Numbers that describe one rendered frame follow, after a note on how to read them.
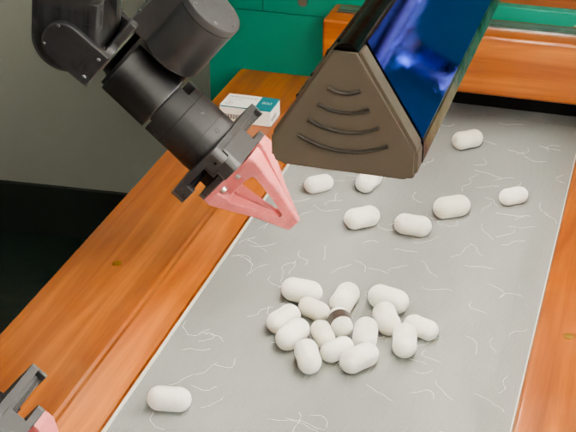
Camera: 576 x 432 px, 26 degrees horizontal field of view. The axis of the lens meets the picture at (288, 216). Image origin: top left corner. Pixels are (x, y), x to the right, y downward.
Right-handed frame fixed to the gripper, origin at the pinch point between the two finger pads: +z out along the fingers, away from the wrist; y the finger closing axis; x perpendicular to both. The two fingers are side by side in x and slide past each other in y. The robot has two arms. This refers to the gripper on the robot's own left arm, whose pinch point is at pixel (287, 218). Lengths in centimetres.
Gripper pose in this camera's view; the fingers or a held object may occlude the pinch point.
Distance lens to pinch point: 109.6
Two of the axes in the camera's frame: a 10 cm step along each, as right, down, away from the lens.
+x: -6.3, 5.7, 5.3
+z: 7.2, 6.8, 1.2
